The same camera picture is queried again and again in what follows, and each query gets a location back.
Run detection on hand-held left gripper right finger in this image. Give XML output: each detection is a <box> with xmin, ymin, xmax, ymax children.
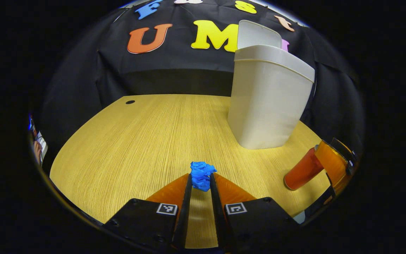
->
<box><xmin>209</xmin><ymin>173</ymin><xmax>300</xmax><ymax>253</ymax></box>

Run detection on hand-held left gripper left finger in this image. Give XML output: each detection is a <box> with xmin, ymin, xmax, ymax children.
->
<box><xmin>103</xmin><ymin>173</ymin><xmax>193</xmax><ymax>253</ymax></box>

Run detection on red pop can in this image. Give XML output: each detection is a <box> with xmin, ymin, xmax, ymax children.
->
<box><xmin>283</xmin><ymin>146</ymin><xmax>325</xmax><ymax>191</ymax></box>

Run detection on blue paper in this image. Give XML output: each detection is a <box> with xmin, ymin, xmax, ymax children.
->
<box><xmin>190</xmin><ymin>161</ymin><xmax>217</xmax><ymax>192</ymax></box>

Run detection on white desktop garbage bin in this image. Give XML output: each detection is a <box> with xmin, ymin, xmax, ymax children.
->
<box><xmin>227</xmin><ymin>20</ymin><xmax>315</xmax><ymax>150</ymax></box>

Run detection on black backdrop cloth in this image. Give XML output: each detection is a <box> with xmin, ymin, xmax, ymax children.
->
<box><xmin>41</xmin><ymin>0</ymin><xmax>364</xmax><ymax>156</ymax></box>

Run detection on white side table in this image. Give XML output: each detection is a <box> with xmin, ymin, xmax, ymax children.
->
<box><xmin>34</xmin><ymin>131</ymin><xmax>48</xmax><ymax>164</ymax></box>

